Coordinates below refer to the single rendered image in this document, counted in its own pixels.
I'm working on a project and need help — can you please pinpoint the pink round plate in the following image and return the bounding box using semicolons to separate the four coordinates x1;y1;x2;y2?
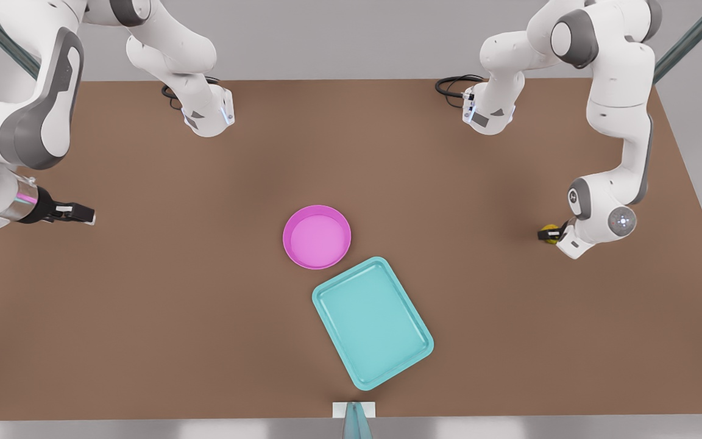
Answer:
283;205;352;270

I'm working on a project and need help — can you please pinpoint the white post foot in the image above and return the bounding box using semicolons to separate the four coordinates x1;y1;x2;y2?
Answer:
333;402;377;419

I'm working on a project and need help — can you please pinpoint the black cable loop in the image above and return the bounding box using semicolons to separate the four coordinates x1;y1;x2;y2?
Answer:
161;76;221;112
435;74;487;111

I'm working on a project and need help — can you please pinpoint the teal rectangular tray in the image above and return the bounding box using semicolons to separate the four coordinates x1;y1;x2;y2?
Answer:
311;256;435;391

